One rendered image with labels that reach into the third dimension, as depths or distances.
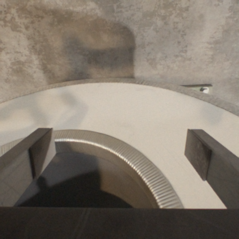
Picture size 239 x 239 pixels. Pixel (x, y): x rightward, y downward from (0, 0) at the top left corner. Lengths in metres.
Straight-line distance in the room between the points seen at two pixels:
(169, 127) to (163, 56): 0.48
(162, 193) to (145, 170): 0.05
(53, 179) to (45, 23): 0.66
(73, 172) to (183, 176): 0.35
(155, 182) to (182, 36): 0.65
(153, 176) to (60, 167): 0.31
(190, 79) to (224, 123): 0.48
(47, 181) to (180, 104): 0.48
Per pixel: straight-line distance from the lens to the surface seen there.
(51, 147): 0.17
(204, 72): 0.95
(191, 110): 0.52
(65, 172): 0.60
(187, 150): 0.17
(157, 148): 0.41
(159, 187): 0.36
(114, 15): 0.84
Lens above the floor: 0.81
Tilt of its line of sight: 49 degrees down
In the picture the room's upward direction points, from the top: 169 degrees counter-clockwise
